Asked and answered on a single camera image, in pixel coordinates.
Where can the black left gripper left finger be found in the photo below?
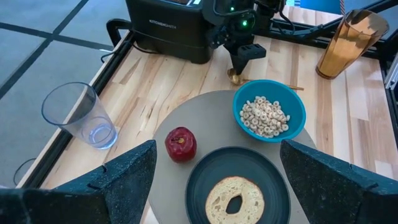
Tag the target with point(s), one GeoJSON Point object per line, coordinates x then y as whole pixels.
{"type": "Point", "coordinates": [118, 193]}

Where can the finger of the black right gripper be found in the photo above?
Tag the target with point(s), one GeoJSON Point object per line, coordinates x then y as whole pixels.
{"type": "Point", "coordinates": [256, 51]}
{"type": "Point", "coordinates": [240, 63]}

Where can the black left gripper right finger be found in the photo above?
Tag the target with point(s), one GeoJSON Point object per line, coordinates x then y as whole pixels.
{"type": "Point", "coordinates": [335, 193]}

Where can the gold metal spoon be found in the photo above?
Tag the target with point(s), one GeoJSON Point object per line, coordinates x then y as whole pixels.
{"type": "Point", "coordinates": [234, 79]}

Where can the red apple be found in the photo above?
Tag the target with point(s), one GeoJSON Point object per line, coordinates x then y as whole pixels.
{"type": "Point", "coordinates": [183, 149]}

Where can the toasted bagel half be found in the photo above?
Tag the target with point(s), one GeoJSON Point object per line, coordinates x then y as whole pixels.
{"type": "Point", "coordinates": [217, 199]}

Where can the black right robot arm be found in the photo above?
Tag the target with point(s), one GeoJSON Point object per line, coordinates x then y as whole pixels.
{"type": "Point", "coordinates": [270, 7]}

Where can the teal bowl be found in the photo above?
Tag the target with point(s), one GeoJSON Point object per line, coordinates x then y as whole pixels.
{"type": "Point", "coordinates": [273, 90]}

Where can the round grey placemat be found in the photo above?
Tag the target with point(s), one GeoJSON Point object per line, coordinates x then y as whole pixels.
{"type": "Point", "coordinates": [205, 112]}

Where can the cereal rings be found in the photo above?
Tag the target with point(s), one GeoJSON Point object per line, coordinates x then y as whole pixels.
{"type": "Point", "coordinates": [264, 118]}

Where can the black toaster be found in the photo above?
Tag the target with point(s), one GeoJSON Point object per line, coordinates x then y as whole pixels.
{"type": "Point", "coordinates": [161, 37]}

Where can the dark green plate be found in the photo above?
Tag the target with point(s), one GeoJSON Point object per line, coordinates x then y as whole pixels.
{"type": "Point", "coordinates": [199, 193]}

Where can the amber tumbler of juice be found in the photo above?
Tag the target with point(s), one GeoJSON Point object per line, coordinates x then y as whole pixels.
{"type": "Point", "coordinates": [342, 46]}

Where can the clear drinking glass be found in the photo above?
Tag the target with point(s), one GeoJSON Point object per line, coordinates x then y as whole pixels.
{"type": "Point", "coordinates": [77, 105]}

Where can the white aluminium bar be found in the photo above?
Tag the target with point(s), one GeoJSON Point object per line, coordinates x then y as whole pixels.
{"type": "Point", "coordinates": [392, 74]}

